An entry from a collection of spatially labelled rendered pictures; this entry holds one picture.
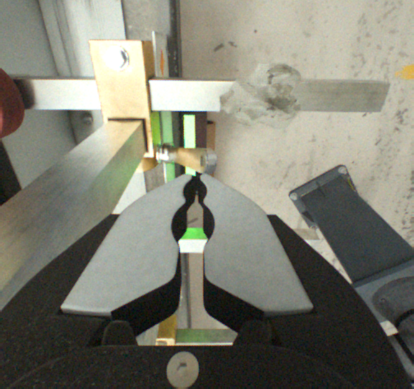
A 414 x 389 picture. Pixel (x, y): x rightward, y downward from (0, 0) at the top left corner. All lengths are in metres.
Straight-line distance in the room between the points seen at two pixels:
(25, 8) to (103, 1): 0.12
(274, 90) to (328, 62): 0.98
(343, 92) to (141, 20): 0.29
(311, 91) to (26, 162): 0.42
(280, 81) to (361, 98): 0.09
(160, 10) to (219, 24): 0.71
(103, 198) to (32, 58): 0.39
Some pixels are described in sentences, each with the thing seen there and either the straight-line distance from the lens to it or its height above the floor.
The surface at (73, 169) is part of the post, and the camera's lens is 0.17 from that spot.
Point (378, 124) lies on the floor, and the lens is 1.43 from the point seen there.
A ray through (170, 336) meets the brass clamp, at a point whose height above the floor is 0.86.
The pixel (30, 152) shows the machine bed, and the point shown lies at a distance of 0.49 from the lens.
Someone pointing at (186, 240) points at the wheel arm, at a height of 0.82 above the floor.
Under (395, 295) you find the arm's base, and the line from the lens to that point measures 1.03.
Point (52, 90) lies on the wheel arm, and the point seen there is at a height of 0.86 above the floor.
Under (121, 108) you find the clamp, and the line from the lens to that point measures 0.27.
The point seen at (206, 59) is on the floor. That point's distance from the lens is 1.12.
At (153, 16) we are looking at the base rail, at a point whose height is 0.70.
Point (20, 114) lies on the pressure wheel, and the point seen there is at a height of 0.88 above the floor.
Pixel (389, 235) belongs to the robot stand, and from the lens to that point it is 1.12.
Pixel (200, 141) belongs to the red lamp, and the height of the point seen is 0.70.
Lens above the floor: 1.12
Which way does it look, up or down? 61 degrees down
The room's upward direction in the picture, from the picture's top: 179 degrees clockwise
